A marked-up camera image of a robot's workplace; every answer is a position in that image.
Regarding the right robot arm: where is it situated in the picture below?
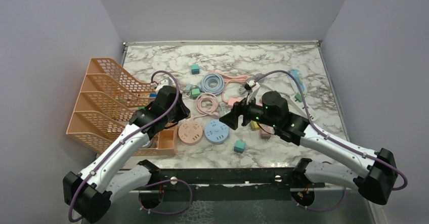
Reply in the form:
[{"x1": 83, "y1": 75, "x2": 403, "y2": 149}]
[{"x1": 220, "y1": 91, "x2": 399, "y2": 205}]

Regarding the pink strip cable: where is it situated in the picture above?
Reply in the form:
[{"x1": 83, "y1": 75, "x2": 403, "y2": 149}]
[{"x1": 209, "y1": 71, "x2": 252, "y2": 103}]

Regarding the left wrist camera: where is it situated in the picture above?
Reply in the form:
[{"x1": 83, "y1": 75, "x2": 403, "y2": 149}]
[{"x1": 150, "y1": 78, "x2": 173, "y2": 93}]

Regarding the yellow charger cube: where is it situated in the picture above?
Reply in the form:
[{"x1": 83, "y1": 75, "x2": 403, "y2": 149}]
[{"x1": 250, "y1": 121, "x2": 261, "y2": 131}]

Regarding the orange plastic desk organizer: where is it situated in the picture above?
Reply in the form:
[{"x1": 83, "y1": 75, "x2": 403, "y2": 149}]
[{"x1": 66, "y1": 57, "x2": 178, "y2": 157}]

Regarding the pink coiled cable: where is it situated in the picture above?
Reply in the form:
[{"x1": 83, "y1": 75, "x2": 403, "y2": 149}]
[{"x1": 191, "y1": 93, "x2": 225, "y2": 122}]

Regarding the green charger cube left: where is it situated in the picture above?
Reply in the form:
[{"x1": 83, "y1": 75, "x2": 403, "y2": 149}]
[{"x1": 191, "y1": 88, "x2": 201, "y2": 100}]

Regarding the green charger on white strip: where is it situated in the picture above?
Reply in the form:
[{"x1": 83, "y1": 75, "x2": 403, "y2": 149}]
[{"x1": 294, "y1": 92, "x2": 306, "y2": 103}]

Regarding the blue coiled cable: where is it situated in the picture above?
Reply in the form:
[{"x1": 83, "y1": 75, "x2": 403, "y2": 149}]
[{"x1": 200, "y1": 73, "x2": 226, "y2": 95}]

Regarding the white power strip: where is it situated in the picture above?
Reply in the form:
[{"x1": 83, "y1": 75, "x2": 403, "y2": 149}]
[{"x1": 287, "y1": 96, "x2": 319, "y2": 121}]

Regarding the pink charger cube centre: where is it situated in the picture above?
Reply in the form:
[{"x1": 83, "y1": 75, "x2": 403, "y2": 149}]
[{"x1": 260, "y1": 128, "x2": 273, "y2": 139}]

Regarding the blue round power socket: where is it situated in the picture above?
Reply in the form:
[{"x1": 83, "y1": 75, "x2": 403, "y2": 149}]
[{"x1": 204, "y1": 119, "x2": 230, "y2": 145}]

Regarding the black metal base rail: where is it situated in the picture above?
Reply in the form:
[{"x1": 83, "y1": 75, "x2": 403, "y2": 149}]
[{"x1": 138, "y1": 167, "x2": 325, "y2": 202}]

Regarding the pink power strip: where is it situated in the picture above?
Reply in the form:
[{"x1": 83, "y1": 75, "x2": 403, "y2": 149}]
[{"x1": 228, "y1": 98, "x2": 247, "y2": 111}]

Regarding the grey bundled cable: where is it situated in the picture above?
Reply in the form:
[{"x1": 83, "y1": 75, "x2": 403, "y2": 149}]
[{"x1": 238, "y1": 73, "x2": 269, "y2": 96}]

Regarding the blue plug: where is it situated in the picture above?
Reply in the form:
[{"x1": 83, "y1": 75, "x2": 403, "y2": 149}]
[{"x1": 185, "y1": 84, "x2": 193, "y2": 97}]

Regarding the pink round power socket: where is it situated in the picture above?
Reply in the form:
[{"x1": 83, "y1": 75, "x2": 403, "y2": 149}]
[{"x1": 178, "y1": 120, "x2": 203, "y2": 146}]

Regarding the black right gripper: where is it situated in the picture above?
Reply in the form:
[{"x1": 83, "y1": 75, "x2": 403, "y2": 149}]
[{"x1": 220, "y1": 92, "x2": 278, "y2": 129}]

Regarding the teal charger cube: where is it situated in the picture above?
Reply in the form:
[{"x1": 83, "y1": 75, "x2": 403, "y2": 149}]
[
  {"x1": 233, "y1": 140, "x2": 245, "y2": 153},
  {"x1": 191, "y1": 64, "x2": 200, "y2": 75}
]

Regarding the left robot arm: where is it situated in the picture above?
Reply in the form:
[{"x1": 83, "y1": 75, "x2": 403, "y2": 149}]
[{"x1": 62, "y1": 85, "x2": 190, "y2": 223}]

